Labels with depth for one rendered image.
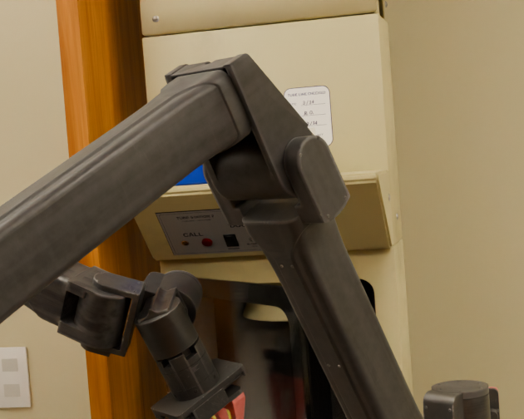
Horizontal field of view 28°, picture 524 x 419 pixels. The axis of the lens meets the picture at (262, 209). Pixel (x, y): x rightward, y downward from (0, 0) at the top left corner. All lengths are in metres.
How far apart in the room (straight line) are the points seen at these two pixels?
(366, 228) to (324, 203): 0.49
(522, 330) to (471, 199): 0.24
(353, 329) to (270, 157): 0.18
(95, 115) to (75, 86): 0.05
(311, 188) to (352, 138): 0.55
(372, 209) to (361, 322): 0.39
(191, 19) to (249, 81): 0.63
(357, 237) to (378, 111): 0.17
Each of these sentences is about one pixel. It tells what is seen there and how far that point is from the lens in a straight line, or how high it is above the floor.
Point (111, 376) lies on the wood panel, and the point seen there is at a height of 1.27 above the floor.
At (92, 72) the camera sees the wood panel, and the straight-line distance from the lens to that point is 1.39.
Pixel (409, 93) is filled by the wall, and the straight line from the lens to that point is 1.78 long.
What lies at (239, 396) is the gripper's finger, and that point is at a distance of 1.21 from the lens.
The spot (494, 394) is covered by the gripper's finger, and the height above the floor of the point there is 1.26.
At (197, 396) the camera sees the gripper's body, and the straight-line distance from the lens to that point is 1.19.
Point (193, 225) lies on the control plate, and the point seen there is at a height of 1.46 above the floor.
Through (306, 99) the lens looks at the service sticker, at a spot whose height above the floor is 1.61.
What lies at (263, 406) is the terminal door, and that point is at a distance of 1.25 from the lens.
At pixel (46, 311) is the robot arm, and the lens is 1.20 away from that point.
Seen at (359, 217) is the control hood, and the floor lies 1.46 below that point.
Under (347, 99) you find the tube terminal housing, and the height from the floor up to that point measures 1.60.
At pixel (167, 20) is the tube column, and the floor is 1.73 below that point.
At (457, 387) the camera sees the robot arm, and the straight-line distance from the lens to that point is 1.07.
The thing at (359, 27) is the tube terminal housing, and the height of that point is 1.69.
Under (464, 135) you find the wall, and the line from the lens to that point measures 1.78.
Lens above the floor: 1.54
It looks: 3 degrees down
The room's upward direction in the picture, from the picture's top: 4 degrees counter-clockwise
